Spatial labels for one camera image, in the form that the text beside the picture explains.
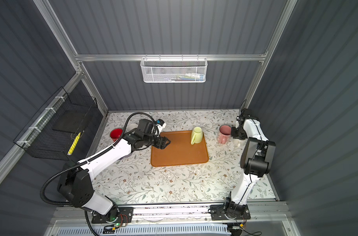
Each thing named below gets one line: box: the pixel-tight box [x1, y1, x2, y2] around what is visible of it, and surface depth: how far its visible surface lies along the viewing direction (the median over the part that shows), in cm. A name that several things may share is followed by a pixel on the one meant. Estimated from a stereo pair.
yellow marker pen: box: [66, 131, 82, 156], surface depth 70 cm
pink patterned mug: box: [217, 124, 232, 145], surface depth 96 cm
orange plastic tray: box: [150, 130, 209, 167], surface depth 99 cm
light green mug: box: [190, 126, 204, 146], surface depth 98 cm
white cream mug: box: [232, 138, 248, 151], surface depth 100 cm
